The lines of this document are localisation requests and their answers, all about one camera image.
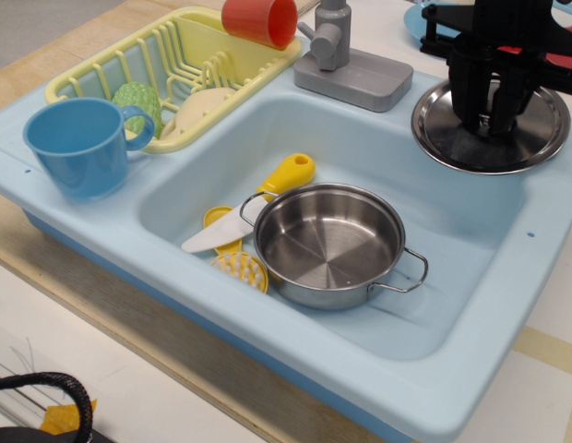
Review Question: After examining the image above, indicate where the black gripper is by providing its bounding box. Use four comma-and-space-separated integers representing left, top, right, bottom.
421, 1, 572, 137

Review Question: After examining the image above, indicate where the stainless steel pot lid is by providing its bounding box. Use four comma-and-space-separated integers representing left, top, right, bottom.
411, 78, 571, 175

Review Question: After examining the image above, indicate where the red mug on table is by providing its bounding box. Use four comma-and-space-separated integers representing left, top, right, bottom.
497, 45, 522, 54

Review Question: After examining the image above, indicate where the red plate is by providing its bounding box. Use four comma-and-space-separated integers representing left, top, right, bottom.
545, 26, 572, 69

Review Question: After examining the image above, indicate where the blue plates stack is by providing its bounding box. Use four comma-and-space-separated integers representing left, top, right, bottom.
403, 1, 450, 48

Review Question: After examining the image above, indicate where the grey toy faucet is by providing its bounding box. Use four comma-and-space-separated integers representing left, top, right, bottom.
294, 1, 413, 113

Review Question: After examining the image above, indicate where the red cup in rack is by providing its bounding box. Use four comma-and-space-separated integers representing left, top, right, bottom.
221, 0, 298, 50

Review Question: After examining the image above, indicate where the yellow dish drying rack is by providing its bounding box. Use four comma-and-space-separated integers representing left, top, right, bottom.
44, 6, 302, 154

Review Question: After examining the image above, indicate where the cream plastic plate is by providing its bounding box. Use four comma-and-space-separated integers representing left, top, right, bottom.
160, 88, 236, 140

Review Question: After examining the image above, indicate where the yellow dish brush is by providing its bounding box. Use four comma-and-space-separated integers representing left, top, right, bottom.
202, 205, 270, 294

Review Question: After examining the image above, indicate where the green toy fruit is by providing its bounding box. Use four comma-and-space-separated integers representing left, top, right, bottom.
113, 81, 162, 138

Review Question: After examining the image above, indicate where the blue plastic cup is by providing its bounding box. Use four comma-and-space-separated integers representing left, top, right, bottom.
23, 97, 156, 201

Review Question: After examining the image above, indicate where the yellow tape piece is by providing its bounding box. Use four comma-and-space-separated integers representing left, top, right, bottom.
39, 404, 80, 436

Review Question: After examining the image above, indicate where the yellow handled toy knife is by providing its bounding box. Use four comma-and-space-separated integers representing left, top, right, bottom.
181, 153, 316, 253

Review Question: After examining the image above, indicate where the black braided cable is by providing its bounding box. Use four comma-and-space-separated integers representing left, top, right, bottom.
0, 372, 93, 443

